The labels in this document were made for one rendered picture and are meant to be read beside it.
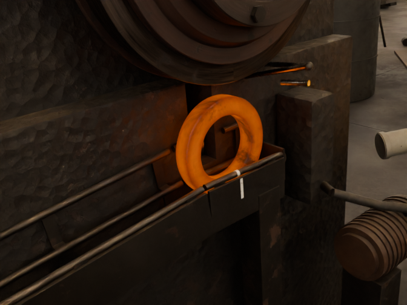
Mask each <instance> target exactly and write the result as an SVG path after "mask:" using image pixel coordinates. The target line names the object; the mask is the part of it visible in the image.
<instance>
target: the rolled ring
mask: <svg viewBox="0 0 407 305"><path fill-rule="evenodd" d="M227 115H231V116H233V117H234V118H235V120H236V122H237V124H238V126H239V130H240V144H239V149H238V152H237V154H236V156H235V158H234V160H233V162H232V163H231V165H230V166H229V167H228V168H227V169H226V170H224V171H223V172H221V173H220V174H217V175H208V174H207V173H206V172H205V171H204V169H203V166H202V162H201V149H202V144H203V141H204V138H205V135H206V133H207V132H208V130H209V129H210V127H211V126H212V125H213V123H214V122H216V121H217V120H218V119H220V118H221V117H223V116H227ZM262 143H263V129H262V123H261V120H260V117H259V114H258V112H257V111H256V109H255V108H254V107H253V106H252V104H250V103H249V102H248V101H247V100H245V99H243V98H241V97H236V96H232V95H229V94H217V95H214V96H211V97H208V98H206V99H205V100H203V101H202V102H200V103H199V104H198V105H196V106H195V107H194V108H193V109H192V111H191V112H190V113H189V115H188V116H187V118H186V119H185V121H184V123H183V125H182V127H181V129H180V132H179V136H178V138H177V145H176V162H177V167H178V170H179V173H180V175H181V177H182V178H183V180H184V182H185V183H186V184H187V185H188V186H189V187H190V188H192V189H193V190H195V189H196V188H198V187H200V186H202V187H203V185H204V184H206V183H208V182H210V181H213V180H215V179H218V178H219V177H222V176H224V175H226V174H229V173H231V172H233V171H235V170H237V169H240V168H242V167H244V166H247V165H249V164H251V163H253V162H256V161H258V160H259V157H260V153H261V150H262Z"/></svg>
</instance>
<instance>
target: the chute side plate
mask: <svg viewBox="0 0 407 305"><path fill-rule="evenodd" d="M241 178H243V198H241V190H240V179H241ZM276 186H280V199H281V198H282V197H284V196H285V170H284V158H283V157H281V158H279V159H277V160H275V161H273V162H271V163H268V164H266V165H264V166H261V167H260V168H257V169H255V170H253V171H251V172H248V173H246V174H244V175H242V176H240V177H238V178H235V179H233V180H231V181H229V182H226V183H224V184H223V185H220V186H218V187H216V188H213V189H211V190H209V191H208V196H207V193H203V194H202V195H200V196H198V197H196V198H195V199H193V200H192V201H190V202H188V203H186V204H185V205H183V206H181V207H180V208H178V209H176V210H175V211H173V212H171V213H169V214H168V215H166V216H164V217H163V218H161V219H159V220H158V221H156V222H154V223H153V224H151V225H149V226H147V227H146V228H144V229H143V230H141V231H139V232H137V233H136V234H134V235H132V236H131V237H129V238H127V239H126V240H124V241H122V242H120V243H119V244H117V245H116V246H114V247H112V248H111V249H109V250H107V251H105V252H104V253H102V254H100V255H98V256H97V257H95V258H94V259H92V260H90V261H89V262H87V263H85V264H84V265H82V266H80V267H79V268H77V269H75V270H73V271H72V272H70V273H69V274H67V275H65V276H63V277H62V278H60V279H58V280H56V281H55V282H53V283H52V284H50V285H48V286H46V287H45V288H43V289H41V290H40V291H38V292H36V293H35V294H33V295H31V296H30V297H28V298H26V299H24V300H23V301H21V302H20V303H18V304H16V305H107V304H108V303H110V302H111V301H113V300H114V299H116V298H117V297H119V296H120V295H122V294H123V293H125V292H126V291H128V290H129V289H131V288H132V287H134V286H135V285H137V284H139V283H140V282H141V281H143V280H144V279H146V278H148V277H149V276H150V275H152V274H154V273H155V272H157V271H158V270H159V269H161V268H163V267H164V266H166V265H167V264H168V263H170V262H172V261H173V260H175V259H176V258H178V257H180V256H181V255H182V254H184V253H186V252H187V251H189V250H190V249H191V248H193V247H195V246H196V245H197V244H199V243H200V242H202V241H204V240H205V239H206V238H208V237H209V236H211V235H213V234H214V233H216V232H218V231H220V230H222V229H223V228H225V227H227V226H229V225H231V224H233V223H235V222H237V221H239V220H241V219H243V218H245V217H246V216H248V215H250V214H252V213H254V212H256V211H258V210H259V199H258V196H259V195H261V194H263V193H264V192H267V191H269V190H270V189H273V188H275V187H276Z"/></svg>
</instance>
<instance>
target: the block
mask: <svg viewBox="0 0 407 305"><path fill-rule="evenodd" d="M334 101H335V97H334V94H333V93H332V92H329V91H323V90H317V89H313V88H307V87H301V86H299V87H295V88H292V89H290V90H287V91H284V92H281V93H279V94H278V95H277V146H279V147H281V148H284V149H285V154H286V162H285V195H287V196H288V197H291V198H294V199H296V200H298V201H301V202H303V203H306V204H307V205H313V204H315V203H317V202H318V201H320V200H322V199H323V198H325V197H327V196H328V195H327V194H326V193H324V192H323V191H322V190H321V188H320V185H321V183H322V182H323V181H324V182H327V183H329V184H330V185H331V186H332V181H333V141H334Z"/></svg>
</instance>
